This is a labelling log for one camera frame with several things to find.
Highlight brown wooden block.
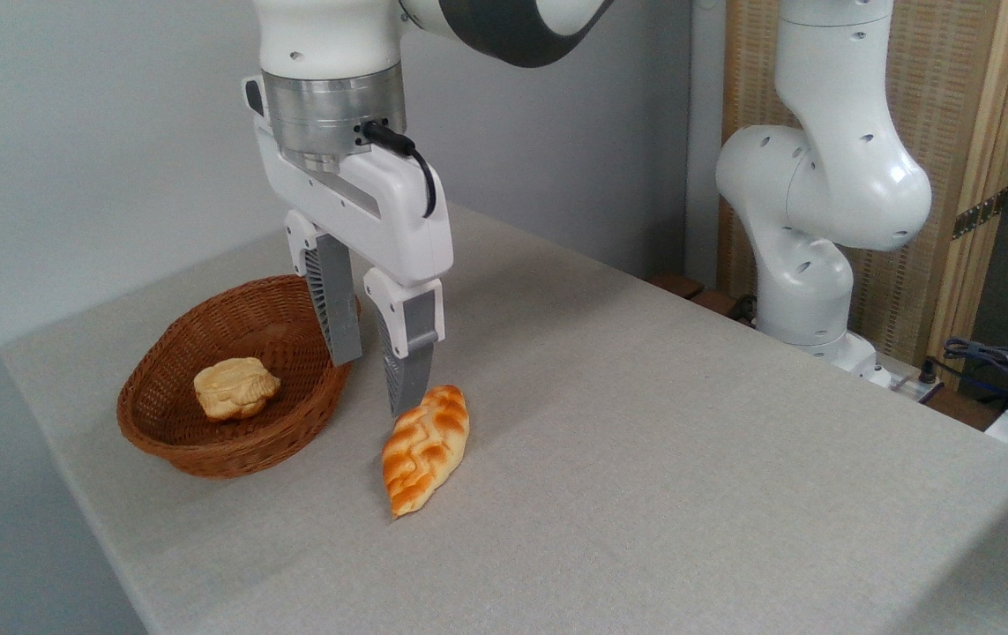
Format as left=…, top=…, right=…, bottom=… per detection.
left=648, top=272, right=706, bottom=302
left=689, top=288, right=757, bottom=325

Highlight round pale bread roll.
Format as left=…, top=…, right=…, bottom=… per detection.
left=193, top=356, right=282, bottom=422

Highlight wood framed woven screen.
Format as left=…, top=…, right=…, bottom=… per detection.
left=719, top=0, right=1008, bottom=376

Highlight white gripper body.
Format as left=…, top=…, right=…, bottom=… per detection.
left=243, top=75, right=455, bottom=288

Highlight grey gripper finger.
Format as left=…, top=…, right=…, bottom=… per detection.
left=363, top=266, right=446, bottom=419
left=284, top=209, right=364, bottom=368

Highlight blue grey cable bundle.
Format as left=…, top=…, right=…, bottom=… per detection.
left=942, top=337, right=1008, bottom=400

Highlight metal screen hinge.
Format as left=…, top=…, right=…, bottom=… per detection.
left=951, top=189, right=1008, bottom=241

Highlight brown wicker basket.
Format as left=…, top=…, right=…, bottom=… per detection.
left=116, top=274, right=362, bottom=480

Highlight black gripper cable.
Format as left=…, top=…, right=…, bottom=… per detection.
left=362, top=121, right=439, bottom=220

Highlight braided golden bread loaf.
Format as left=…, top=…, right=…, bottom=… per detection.
left=381, top=385, right=471, bottom=519

